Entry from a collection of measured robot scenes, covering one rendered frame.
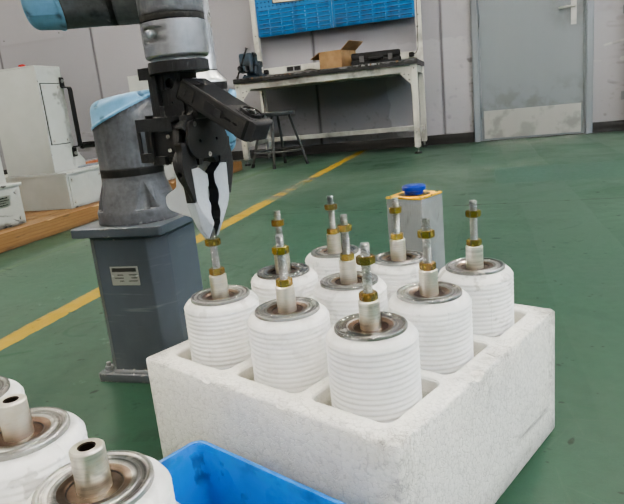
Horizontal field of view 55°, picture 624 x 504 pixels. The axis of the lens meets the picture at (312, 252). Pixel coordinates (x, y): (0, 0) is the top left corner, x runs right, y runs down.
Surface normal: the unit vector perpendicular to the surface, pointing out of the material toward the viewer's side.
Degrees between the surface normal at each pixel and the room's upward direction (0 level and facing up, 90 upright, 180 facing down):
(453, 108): 90
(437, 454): 90
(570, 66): 90
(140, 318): 90
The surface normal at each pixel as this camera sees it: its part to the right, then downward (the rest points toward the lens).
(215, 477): -0.65, 0.21
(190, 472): 0.76, 0.05
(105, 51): -0.26, 0.26
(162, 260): 0.49, 0.16
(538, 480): -0.10, -0.97
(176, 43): 0.18, 0.22
